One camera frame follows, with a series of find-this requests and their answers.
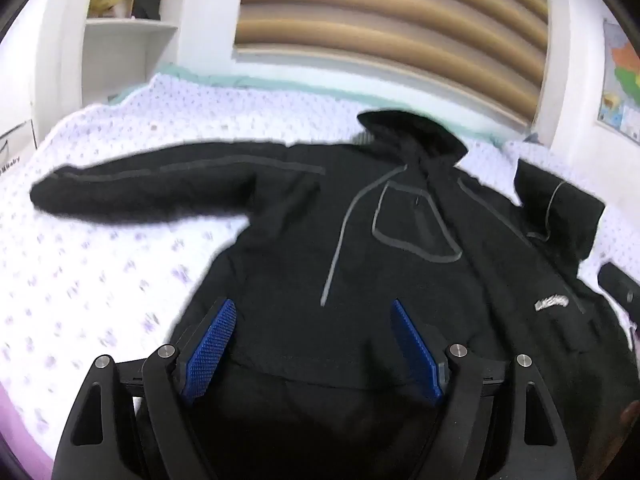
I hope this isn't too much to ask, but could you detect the white printed box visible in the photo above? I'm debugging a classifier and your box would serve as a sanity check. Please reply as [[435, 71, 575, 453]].
[[0, 120, 38, 178]]

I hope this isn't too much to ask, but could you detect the purple cloth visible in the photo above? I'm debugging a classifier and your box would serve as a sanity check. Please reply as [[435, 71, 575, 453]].
[[0, 385, 56, 476]]

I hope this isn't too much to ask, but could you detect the floral white bed sheet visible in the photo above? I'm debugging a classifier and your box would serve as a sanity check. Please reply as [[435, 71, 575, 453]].
[[0, 72, 640, 461]]

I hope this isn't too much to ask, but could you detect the colourful wall map poster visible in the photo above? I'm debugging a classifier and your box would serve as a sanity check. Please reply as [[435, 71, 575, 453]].
[[597, 19, 640, 141]]

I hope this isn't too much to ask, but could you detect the green blanket edge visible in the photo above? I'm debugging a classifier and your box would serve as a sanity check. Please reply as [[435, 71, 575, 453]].
[[110, 62, 541, 146]]

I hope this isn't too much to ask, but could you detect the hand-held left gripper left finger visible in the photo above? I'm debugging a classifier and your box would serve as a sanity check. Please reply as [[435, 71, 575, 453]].
[[52, 297, 237, 480]]

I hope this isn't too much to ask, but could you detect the black hooded jacket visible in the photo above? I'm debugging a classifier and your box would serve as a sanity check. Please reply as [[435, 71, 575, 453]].
[[30, 109, 633, 480]]

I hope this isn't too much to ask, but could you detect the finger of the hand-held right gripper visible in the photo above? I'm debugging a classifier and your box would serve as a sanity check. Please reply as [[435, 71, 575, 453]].
[[598, 262, 640, 333]]

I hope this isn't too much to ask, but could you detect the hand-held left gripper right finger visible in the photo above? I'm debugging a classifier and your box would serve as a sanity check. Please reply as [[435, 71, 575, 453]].
[[390, 299, 578, 480]]

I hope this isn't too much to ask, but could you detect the white wall shelf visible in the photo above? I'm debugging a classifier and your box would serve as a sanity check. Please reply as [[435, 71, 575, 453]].
[[60, 0, 193, 106]]

